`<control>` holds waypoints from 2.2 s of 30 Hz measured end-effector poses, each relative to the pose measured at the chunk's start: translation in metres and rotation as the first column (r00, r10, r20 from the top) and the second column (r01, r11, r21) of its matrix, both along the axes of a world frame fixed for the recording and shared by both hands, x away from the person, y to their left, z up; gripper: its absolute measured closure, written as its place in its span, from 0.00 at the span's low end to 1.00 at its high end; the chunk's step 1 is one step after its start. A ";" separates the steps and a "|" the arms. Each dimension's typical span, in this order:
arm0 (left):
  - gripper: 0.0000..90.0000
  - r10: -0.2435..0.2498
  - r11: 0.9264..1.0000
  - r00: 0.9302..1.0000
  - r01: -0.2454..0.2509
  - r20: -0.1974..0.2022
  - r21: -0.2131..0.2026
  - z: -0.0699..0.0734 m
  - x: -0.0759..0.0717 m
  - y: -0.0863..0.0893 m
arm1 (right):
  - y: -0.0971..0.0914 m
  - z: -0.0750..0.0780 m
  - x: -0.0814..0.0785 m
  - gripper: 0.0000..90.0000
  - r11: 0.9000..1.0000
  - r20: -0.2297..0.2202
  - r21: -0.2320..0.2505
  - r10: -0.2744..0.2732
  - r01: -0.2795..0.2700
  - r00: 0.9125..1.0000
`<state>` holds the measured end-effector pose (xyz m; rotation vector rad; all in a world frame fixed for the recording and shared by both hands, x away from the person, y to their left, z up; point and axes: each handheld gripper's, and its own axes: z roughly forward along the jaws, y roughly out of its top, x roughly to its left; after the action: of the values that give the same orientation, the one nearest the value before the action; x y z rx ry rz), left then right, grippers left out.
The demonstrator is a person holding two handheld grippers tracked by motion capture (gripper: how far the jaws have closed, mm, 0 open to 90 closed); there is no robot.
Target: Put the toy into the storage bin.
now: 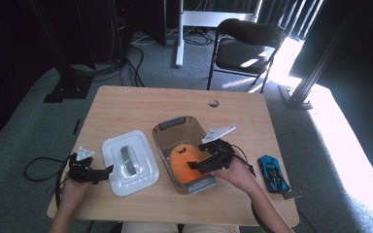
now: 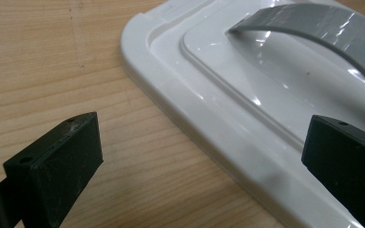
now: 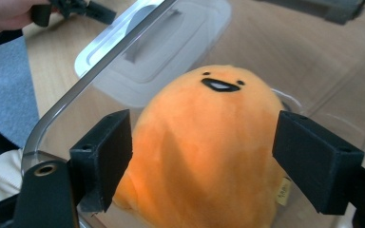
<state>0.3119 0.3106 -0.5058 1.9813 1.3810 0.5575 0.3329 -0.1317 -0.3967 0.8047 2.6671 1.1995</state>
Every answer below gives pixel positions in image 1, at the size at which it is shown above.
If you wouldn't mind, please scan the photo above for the blue toy car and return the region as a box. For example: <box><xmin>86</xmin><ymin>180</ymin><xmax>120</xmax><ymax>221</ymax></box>
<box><xmin>256</xmin><ymin>154</ymin><xmax>291</xmax><ymax>194</ymax></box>

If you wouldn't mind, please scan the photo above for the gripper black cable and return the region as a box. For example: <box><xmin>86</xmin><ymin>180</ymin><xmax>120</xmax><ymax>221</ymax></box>
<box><xmin>53</xmin><ymin>154</ymin><xmax>77</xmax><ymax>210</ymax></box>
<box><xmin>226</xmin><ymin>144</ymin><xmax>257</xmax><ymax>179</ymax></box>

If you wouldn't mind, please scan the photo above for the black floor cable loop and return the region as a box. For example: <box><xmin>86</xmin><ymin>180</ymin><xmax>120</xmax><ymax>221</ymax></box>
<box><xmin>23</xmin><ymin>156</ymin><xmax>71</xmax><ymax>183</ymax></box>

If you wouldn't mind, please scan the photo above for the person's left hand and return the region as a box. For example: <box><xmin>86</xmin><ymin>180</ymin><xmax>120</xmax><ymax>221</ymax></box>
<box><xmin>59</xmin><ymin>178</ymin><xmax>93</xmax><ymax>208</ymax></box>

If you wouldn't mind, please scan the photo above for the dark cabinet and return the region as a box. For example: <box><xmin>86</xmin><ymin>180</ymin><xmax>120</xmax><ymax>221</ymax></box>
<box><xmin>77</xmin><ymin>0</ymin><xmax>168</xmax><ymax>67</ymax></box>

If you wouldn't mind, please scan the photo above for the small black stick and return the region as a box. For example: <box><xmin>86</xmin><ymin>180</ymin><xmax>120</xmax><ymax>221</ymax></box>
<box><xmin>72</xmin><ymin>118</ymin><xmax>82</xmax><ymax>136</ymax></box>

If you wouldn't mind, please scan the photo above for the orange plush toy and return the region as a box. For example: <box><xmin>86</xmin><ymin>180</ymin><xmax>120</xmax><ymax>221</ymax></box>
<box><xmin>168</xmin><ymin>143</ymin><xmax>210</xmax><ymax>184</ymax></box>

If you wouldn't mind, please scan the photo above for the person's right hand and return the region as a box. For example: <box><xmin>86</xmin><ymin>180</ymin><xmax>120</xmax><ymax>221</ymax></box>
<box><xmin>212</xmin><ymin>157</ymin><xmax>257</xmax><ymax>196</ymax></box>

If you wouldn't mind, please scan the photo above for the white desk frame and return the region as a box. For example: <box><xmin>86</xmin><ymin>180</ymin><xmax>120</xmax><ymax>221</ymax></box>
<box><xmin>174</xmin><ymin>0</ymin><xmax>264</xmax><ymax>68</ymax></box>

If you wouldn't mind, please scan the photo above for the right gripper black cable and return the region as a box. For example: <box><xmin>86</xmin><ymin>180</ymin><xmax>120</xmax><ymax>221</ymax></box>
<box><xmin>226</xmin><ymin>144</ymin><xmax>257</xmax><ymax>179</ymax></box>

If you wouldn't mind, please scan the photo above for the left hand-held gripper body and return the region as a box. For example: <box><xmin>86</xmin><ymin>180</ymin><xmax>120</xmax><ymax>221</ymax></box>
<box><xmin>68</xmin><ymin>146</ymin><xmax>106</xmax><ymax>183</ymax></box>

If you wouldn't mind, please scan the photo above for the white lid with grey handle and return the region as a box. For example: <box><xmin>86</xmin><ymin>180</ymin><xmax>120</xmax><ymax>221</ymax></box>
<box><xmin>101</xmin><ymin>129</ymin><xmax>160</xmax><ymax>197</ymax></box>

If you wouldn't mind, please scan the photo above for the grey translucent storage box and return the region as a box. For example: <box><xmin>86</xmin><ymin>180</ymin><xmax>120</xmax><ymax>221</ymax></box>
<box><xmin>152</xmin><ymin>116</ymin><xmax>218</xmax><ymax>195</ymax></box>

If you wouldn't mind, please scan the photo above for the black folding chair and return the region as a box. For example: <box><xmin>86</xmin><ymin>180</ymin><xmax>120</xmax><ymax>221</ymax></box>
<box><xmin>206</xmin><ymin>17</ymin><xmax>287</xmax><ymax>95</ymax></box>

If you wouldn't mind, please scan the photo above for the black stand with base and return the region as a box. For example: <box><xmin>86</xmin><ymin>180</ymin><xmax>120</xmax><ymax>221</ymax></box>
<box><xmin>28</xmin><ymin>0</ymin><xmax>95</xmax><ymax>104</ymax></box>

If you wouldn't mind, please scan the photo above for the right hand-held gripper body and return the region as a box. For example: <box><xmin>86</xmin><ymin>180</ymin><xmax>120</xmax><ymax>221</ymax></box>
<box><xmin>201</xmin><ymin>125</ymin><xmax>237</xmax><ymax>171</ymax></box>

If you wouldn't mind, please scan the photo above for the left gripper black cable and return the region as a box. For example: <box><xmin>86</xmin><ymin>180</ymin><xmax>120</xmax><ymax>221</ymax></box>
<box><xmin>53</xmin><ymin>154</ymin><xmax>77</xmax><ymax>210</ymax></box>

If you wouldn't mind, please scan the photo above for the dark metal profile stand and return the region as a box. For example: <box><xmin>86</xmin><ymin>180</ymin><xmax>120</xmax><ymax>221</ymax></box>
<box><xmin>278</xmin><ymin>0</ymin><xmax>360</xmax><ymax>111</ymax></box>

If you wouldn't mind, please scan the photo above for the bundle of floor cables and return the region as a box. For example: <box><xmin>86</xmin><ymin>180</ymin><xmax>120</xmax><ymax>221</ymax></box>
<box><xmin>71</xmin><ymin>42</ymin><xmax>146</xmax><ymax>88</ymax></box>

